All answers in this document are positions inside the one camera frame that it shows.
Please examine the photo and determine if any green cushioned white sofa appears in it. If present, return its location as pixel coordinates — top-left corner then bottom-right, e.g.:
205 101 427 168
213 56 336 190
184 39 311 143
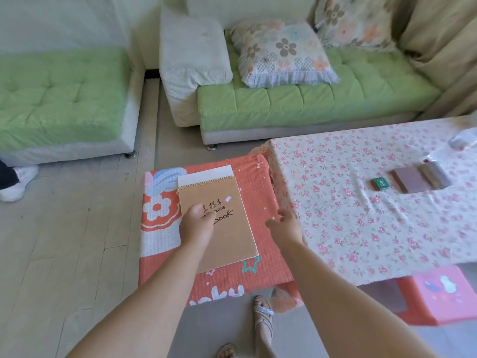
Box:
159 0 442 150

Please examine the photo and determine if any person's left hand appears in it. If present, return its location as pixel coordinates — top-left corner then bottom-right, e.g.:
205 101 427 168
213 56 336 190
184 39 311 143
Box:
178 203 217 250

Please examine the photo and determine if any beige patterned curtain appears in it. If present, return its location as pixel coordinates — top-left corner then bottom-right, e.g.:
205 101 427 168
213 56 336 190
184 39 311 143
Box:
397 0 477 122

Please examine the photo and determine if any person's right leg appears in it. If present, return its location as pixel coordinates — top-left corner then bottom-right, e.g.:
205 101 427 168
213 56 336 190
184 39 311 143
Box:
257 324 278 358

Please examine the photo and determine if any person's right forearm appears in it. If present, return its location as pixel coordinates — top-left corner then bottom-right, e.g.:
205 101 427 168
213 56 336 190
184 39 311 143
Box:
277 240 437 358

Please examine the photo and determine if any frilled pastel flower cushion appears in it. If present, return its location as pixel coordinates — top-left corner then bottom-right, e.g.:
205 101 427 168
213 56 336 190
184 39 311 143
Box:
229 19 340 89

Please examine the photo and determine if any small brown notebook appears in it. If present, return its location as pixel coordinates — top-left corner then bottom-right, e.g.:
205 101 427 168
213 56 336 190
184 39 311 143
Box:
390 166 433 194

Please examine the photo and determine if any pink plastic stool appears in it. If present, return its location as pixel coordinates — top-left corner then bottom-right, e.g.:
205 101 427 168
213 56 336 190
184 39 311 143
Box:
395 264 477 327

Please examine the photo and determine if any clear water bottle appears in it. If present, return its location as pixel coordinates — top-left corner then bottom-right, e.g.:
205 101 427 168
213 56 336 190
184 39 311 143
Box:
447 126 477 152

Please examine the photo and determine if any green seated side sofa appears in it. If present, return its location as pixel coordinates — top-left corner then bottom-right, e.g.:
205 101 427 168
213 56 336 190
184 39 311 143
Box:
0 46 146 168

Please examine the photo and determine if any brown spiral sketchbook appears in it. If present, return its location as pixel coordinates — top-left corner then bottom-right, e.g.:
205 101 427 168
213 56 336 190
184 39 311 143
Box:
177 164 260 274

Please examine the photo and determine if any brown flower print cushion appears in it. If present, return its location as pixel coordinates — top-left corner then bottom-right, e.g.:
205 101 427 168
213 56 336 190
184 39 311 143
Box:
315 0 396 51

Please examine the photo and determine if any small wooden box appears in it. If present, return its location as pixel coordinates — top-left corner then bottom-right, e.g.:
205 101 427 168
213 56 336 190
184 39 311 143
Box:
417 162 454 190

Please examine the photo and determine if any person's right hand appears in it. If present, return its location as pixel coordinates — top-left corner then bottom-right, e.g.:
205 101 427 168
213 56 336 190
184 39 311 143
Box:
265 207 305 250

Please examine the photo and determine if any orange cartoon tablecloth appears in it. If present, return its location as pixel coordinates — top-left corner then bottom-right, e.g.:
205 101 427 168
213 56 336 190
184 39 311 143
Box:
138 154 303 308

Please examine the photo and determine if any person's left forearm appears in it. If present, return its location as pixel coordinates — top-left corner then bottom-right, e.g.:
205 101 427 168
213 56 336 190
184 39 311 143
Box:
67 240 209 358

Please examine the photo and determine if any floral pink-frilled tablecloth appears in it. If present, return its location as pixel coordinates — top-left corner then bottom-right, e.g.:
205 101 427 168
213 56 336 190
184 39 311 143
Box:
251 115 477 314

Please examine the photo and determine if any person's leg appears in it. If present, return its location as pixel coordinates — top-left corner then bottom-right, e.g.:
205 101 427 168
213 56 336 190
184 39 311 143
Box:
0 160 19 190
257 324 278 358

